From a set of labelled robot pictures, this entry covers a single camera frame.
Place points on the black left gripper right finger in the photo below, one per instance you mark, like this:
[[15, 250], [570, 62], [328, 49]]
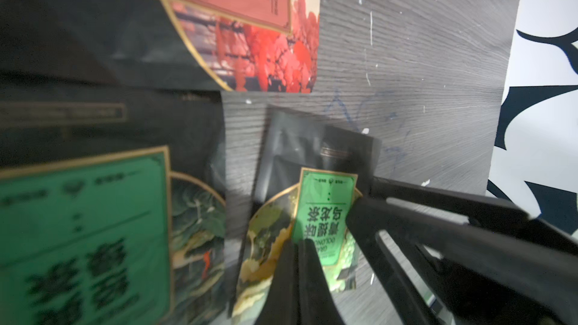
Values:
[[482, 257]]

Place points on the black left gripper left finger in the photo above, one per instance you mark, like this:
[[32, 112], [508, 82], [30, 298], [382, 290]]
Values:
[[299, 293]]

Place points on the light green label tea bag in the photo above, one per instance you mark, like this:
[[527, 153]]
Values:
[[309, 176]]

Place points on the teal label tea bag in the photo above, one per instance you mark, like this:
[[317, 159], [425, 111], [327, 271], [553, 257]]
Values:
[[112, 204]]

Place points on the pink label red tea bag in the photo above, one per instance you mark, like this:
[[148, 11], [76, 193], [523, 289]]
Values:
[[214, 45]]

